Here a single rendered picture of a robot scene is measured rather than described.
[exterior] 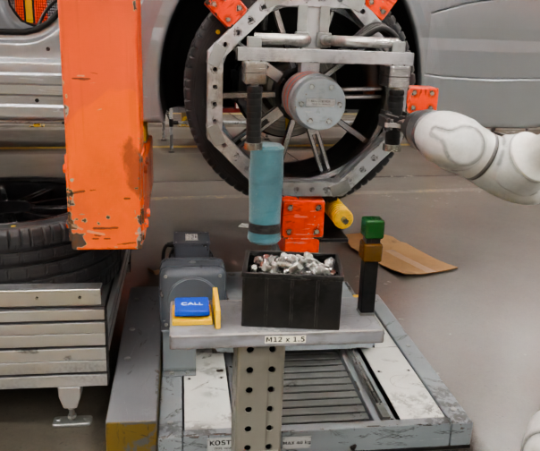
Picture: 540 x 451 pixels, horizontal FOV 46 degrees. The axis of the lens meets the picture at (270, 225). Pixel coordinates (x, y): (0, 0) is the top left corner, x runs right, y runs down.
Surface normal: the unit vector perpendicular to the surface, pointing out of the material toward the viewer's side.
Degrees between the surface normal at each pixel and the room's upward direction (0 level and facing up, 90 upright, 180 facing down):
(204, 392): 0
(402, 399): 0
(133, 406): 0
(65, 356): 90
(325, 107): 90
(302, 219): 90
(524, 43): 90
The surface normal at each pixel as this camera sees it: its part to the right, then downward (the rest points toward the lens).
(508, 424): 0.04, -0.95
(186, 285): 0.14, 0.29
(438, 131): -0.84, -0.36
